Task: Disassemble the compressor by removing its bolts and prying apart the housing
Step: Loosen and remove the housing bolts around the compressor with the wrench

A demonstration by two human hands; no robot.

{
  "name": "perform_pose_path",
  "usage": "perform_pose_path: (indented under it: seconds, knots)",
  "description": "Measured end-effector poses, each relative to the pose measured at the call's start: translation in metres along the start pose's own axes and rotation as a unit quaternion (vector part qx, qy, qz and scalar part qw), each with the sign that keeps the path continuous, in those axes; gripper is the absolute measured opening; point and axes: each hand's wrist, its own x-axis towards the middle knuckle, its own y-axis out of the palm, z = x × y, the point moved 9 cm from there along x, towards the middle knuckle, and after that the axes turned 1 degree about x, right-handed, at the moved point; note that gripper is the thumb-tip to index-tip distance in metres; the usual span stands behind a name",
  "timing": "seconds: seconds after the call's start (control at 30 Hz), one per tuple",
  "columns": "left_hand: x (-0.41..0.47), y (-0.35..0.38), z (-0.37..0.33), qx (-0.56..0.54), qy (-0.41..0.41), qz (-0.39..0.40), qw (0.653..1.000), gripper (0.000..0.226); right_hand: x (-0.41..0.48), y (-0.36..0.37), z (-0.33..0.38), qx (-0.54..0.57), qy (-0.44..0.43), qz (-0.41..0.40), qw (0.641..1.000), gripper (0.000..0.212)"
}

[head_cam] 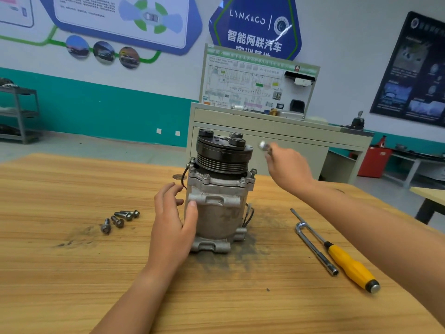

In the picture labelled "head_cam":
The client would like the person's right hand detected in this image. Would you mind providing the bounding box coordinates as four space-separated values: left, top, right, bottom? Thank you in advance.
264 141 318 200

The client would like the person's left hand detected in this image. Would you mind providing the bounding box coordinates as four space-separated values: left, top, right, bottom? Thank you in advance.
145 181 199 273

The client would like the grey metal compressor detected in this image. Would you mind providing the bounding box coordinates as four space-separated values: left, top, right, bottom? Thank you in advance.
182 129 258 254

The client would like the person's right forearm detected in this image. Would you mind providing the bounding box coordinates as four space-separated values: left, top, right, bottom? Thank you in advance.
299 180 445 324

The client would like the person's left forearm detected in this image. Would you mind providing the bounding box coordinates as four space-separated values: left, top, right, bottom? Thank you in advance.
90 262 175 334

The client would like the beige workbench cabinet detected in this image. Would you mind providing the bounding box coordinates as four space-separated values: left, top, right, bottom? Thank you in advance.
186 102 375 184

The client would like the silver L-shaped socket wrench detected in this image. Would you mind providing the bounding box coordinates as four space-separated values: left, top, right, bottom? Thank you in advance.
295 222 339 277

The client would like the small black device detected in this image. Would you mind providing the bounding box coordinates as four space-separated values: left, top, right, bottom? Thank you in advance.
349 111 367 131

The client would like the red cabinet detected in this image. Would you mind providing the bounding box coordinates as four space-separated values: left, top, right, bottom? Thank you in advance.
357 144 394 179

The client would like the white wiring display board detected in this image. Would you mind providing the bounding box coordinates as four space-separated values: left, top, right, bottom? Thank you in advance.
200 44 321 117

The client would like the wooden side table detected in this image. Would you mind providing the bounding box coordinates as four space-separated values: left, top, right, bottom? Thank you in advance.
410 186 445 225

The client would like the grey metal shelf cart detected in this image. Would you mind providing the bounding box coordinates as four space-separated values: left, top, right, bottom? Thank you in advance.
0 78 41 145

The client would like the blue rounded infographic panel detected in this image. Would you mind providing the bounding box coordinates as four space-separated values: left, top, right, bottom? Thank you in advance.
38 0 203 56

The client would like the yellow handled screwdriver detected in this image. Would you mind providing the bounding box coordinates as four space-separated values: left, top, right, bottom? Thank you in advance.
291 208 381 294

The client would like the blue hexagon wall sign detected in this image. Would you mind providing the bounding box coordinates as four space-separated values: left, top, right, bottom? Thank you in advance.
209 0 303 61

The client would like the dark wall poster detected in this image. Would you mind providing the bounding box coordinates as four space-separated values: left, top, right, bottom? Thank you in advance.
370 12 445 128

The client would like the round photo wall decal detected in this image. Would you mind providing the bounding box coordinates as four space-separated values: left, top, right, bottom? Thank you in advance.
92 40 116 65
65 34 90 60
118 46 141 70

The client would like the white infographic wall panel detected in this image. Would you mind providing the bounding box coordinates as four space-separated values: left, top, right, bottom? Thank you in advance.
0 0 36 28

